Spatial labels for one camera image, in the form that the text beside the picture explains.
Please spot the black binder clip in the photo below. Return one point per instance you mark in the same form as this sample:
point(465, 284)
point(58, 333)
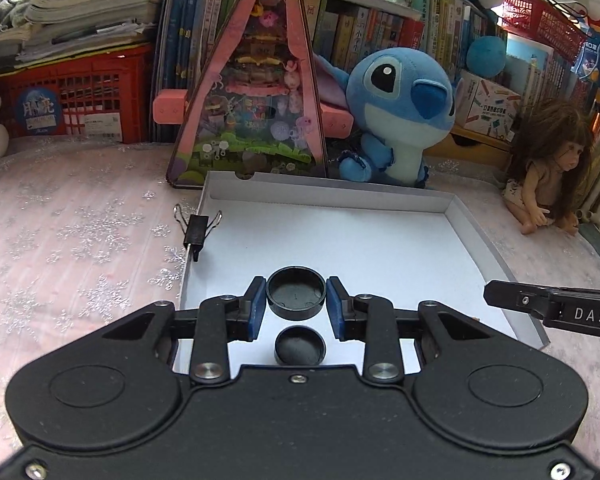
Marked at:
point(196, 232)

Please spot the small black round cap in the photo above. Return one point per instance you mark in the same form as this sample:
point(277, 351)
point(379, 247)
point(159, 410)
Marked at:
point(300, 347)

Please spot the large black round cap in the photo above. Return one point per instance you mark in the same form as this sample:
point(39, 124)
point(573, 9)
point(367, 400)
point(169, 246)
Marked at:
point(296, 294)

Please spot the red plastic basket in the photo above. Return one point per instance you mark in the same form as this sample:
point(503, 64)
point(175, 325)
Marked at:
point(545, 25)

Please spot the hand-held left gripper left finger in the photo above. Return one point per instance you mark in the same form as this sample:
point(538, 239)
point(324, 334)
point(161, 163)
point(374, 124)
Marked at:
point(258, 306)

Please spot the row of thin blue books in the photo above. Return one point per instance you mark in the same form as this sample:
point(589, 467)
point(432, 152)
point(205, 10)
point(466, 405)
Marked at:
point(190, 20)

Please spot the white cardboard tray box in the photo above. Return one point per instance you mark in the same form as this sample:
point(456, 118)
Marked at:
point(380, 240)

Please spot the blue printed bag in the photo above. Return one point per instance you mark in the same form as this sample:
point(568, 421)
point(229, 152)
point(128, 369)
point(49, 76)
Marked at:
point(597, 50)

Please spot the row of upright books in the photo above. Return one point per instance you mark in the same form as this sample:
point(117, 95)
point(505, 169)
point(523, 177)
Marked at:
point(555, 75)

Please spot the wooden drawer box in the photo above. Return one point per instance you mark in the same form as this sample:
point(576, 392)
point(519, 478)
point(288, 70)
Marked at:
point(472, 147)

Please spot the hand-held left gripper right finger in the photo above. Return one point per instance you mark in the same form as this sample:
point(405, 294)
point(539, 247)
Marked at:
point(335, 310)

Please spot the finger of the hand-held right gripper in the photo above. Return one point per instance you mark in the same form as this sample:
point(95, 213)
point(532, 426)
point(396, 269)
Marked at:
point(515, 299)

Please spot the blue alien plush toy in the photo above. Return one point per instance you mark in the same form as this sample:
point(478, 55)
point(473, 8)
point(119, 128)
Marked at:
point(400, 110)

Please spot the white box with coloured print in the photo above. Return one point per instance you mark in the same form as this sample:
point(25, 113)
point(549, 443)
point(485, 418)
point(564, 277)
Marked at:
point(490, 105)

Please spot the brown-haired baby doll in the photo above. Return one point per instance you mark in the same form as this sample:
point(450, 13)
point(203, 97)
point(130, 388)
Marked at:
point(550, 170)

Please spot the stack of books and papers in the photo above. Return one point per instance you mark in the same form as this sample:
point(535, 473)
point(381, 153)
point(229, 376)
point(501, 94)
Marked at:
point(80, 10)

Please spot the red plastic crate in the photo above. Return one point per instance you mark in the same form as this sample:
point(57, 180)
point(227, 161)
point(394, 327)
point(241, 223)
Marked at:
point(100, 95)

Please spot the pink triangular toy box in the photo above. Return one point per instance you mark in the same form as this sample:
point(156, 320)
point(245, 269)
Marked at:
point(252, 110)

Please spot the row of shelf books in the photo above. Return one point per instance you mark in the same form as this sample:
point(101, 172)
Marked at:
point(370, 30)

